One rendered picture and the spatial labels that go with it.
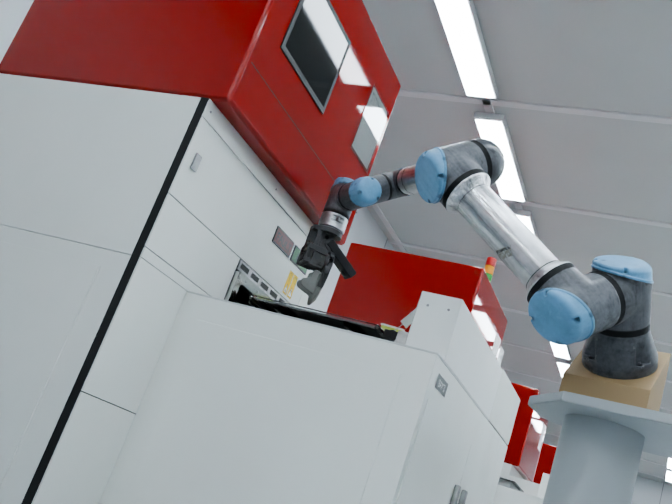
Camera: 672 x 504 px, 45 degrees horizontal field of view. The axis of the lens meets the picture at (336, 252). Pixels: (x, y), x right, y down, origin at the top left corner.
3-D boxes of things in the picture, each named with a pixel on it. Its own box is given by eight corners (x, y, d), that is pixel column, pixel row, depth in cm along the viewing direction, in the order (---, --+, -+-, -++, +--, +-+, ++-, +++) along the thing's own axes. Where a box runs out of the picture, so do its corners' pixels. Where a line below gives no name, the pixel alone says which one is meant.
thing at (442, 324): (402, 350, 171) (421, 290, 175) (455, 410, 218) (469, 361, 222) (444, 361, 167) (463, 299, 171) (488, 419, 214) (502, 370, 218)
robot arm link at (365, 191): (389, 169, 212) (367, 177, 222) (353, 178, 207) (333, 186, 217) (397, 198, 213) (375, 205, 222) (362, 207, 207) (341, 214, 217)
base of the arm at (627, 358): (663, 352, 172) (665, 309, 169) (651, 384, 160) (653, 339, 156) (590, 342, 179) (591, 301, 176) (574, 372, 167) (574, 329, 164)
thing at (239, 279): (221, 303, 203) (234, 269, 206) (287, 354, 241) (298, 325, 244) (227, 305, 203) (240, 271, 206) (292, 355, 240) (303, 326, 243)
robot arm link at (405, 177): (521, 126, 183) (401, 161, 226) (485, 135, 178) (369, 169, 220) (533, 176, 184) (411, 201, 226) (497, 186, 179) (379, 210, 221)
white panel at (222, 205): (131, 254, 172) (201, 97, 184) (279, 362, 242) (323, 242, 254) (142, 257, 171) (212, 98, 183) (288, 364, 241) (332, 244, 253)
